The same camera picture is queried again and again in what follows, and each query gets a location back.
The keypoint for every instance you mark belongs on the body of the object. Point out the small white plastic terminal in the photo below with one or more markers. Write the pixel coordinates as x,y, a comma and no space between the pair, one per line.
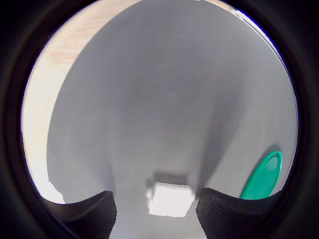
172,200

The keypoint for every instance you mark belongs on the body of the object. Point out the round green lid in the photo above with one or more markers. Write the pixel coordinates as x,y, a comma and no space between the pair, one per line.
264,176

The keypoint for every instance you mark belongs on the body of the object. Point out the dark grey mat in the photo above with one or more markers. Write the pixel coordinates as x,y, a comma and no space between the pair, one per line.
149,99

